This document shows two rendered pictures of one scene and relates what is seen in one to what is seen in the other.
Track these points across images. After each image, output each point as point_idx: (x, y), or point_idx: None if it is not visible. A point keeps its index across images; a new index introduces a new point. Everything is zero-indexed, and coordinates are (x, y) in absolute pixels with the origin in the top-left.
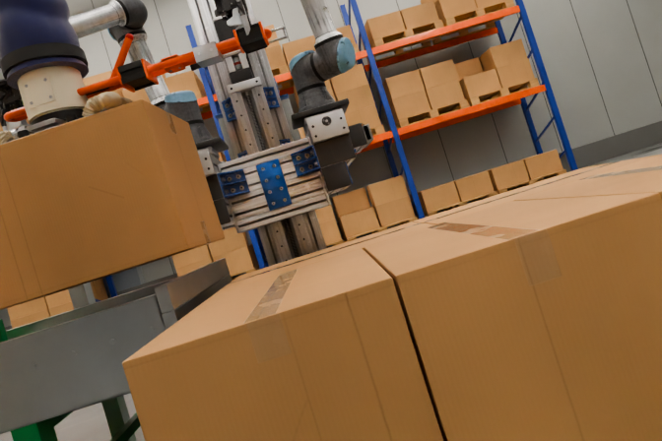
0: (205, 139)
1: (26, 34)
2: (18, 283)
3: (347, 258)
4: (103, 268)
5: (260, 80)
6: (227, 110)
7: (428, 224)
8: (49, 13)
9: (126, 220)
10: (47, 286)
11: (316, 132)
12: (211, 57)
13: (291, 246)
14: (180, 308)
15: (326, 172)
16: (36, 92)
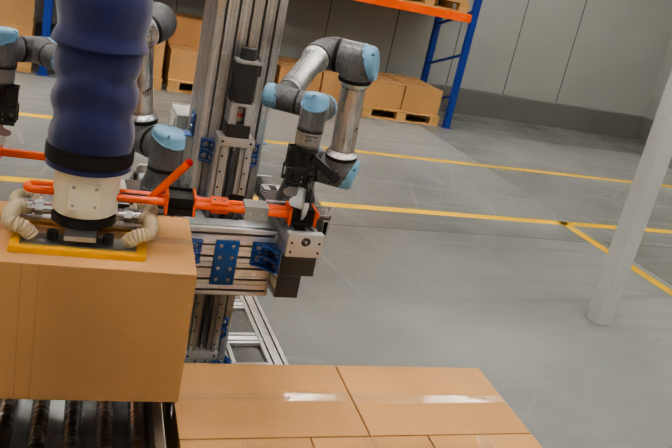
0: None
1: (98, 144)
2: (9, 383)
3: None
4: (96, 395)
5: (250, 131)
6: (203, 150)
7: (360, 422)
8: (125, 119)
9: (135, 365)
10: (37, 394)
11: (292, 248)
12: (258, 221)
13: (204, 301)
14: None
15: (280, 280)
16: (82, 197)
